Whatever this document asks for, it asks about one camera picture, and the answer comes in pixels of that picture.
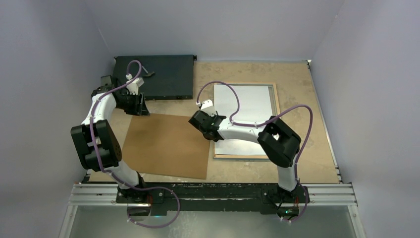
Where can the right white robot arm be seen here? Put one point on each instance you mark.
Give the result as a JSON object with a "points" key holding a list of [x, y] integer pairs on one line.
{"points": [[280, 143]]}

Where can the blue wooden picture frame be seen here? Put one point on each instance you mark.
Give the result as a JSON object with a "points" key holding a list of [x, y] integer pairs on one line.
{"points": [[277, 98]]}

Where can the hot air balloon photo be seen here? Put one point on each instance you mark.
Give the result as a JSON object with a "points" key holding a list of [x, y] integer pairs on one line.
{"points": [[249, 101]]}

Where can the dark flat box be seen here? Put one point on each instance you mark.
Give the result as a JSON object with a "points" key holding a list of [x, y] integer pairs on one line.
{"points": [[173, 79]]}

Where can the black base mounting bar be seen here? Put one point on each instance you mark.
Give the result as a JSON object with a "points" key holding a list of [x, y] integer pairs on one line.
{"points": [[265, 198]]}

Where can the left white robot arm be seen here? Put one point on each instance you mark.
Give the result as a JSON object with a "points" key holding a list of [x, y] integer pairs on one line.
{"points": [[95, 142]]}

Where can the aluminium rail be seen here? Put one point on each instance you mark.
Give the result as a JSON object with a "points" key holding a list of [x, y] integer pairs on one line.
{"points": [[320, 194]]}

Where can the small black hammer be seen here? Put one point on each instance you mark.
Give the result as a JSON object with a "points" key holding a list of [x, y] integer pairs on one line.
{"points": [[147, 73]]}

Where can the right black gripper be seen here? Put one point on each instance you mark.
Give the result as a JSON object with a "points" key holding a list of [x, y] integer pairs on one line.
{"points": [[212, 116]]}

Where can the brown cardboard backing board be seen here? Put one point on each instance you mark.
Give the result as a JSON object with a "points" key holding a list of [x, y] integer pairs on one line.
{"points": [[166, 145]]}

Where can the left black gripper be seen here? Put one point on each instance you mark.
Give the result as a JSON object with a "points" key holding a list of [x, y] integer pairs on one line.
{"points": [[139, 108]]}

